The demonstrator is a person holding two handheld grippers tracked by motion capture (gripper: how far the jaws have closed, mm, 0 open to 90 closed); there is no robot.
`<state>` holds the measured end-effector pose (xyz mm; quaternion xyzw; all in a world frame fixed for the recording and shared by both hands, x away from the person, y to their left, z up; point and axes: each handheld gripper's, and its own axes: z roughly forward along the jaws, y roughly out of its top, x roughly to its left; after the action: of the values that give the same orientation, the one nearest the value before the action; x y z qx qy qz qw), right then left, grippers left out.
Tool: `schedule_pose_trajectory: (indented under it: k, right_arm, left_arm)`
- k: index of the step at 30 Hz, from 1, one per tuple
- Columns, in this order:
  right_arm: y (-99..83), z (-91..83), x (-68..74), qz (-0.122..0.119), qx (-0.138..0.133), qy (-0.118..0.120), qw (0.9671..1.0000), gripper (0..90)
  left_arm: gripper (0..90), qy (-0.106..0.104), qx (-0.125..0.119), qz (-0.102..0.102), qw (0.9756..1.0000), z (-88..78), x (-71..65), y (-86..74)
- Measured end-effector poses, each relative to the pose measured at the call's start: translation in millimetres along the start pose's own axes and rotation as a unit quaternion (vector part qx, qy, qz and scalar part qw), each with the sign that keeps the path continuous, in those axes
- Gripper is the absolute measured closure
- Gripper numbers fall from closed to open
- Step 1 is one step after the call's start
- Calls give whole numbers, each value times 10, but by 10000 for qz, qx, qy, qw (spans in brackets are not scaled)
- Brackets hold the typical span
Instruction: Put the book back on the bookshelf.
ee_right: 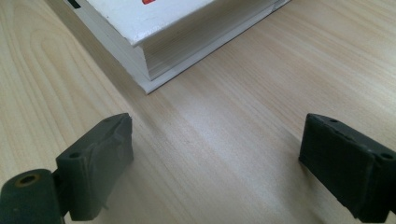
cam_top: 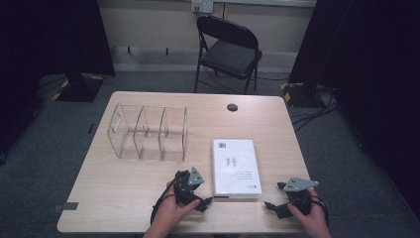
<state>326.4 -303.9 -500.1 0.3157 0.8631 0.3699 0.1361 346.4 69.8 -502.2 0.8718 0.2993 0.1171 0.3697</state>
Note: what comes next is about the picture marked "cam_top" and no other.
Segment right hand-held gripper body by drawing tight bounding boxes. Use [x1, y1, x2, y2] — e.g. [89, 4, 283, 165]
[283, 178, 320, 216]

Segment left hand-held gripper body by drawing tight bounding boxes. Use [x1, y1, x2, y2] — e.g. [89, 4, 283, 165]
[173, 167, 206, 206]

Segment white book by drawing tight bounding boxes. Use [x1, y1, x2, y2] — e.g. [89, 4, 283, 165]
[211, 138, 263, 200]

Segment clear acrylic file organizer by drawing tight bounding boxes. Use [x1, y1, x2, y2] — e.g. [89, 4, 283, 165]
[107, 102, 189, 163]

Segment person's right hand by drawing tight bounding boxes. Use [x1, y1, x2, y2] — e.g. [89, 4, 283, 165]
[286, 187, 330, 231]

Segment person's left hand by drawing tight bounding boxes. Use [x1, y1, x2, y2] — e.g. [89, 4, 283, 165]
[150, 179, 201, 232]

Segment black stand base striped tape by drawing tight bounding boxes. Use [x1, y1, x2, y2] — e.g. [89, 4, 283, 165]
[280, 81, 326, 108]
[52, 72, 105, 103]

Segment grey tape strip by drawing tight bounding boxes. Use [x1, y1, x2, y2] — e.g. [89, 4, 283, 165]
[52, 201, 79, 213]

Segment black folding chair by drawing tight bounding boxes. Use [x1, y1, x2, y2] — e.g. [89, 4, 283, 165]
[193, 15, 263, 95]

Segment black curtain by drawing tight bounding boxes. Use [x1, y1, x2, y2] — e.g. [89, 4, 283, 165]
[288, 0, 420, 216]
[0, 0, 116, 157]

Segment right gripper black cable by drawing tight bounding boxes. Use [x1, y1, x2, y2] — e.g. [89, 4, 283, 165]
[310, 194, 331, 227]

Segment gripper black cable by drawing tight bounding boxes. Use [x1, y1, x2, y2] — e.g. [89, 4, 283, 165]
[150, 182, 177, 227]
[310, 194, 331, 227]

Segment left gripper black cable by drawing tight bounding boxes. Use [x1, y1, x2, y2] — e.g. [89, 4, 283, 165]
[150, 182, 177, 227]

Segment black floor cables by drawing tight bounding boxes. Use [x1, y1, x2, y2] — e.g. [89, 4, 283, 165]
[290, 85, 341, 133]

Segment white wall outlet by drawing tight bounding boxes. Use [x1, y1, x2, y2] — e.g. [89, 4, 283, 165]
[191, 0, 215, 14]

